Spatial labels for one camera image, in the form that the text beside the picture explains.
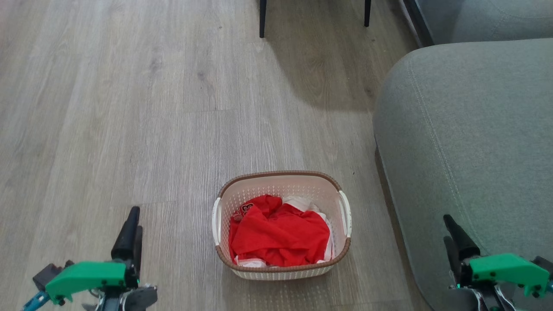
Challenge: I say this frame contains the grey fabric sofa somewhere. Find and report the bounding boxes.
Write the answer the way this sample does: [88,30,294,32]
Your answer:
[372,38,553,311]

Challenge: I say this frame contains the grey sofa section dark base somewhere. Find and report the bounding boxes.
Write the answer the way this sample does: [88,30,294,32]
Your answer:
[400,0,553,48]

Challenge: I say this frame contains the white laundry basket brown rim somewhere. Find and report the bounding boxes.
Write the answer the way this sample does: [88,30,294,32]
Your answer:
[211,170,353,282]

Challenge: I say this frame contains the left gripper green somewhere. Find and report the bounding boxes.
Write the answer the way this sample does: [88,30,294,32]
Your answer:
[32,206,158,311]

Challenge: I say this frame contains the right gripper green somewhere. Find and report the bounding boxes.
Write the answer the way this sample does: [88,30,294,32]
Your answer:
[443,214,553,311]

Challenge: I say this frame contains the red garment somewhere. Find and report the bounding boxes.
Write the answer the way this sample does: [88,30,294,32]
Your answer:
[229,194,331,267]

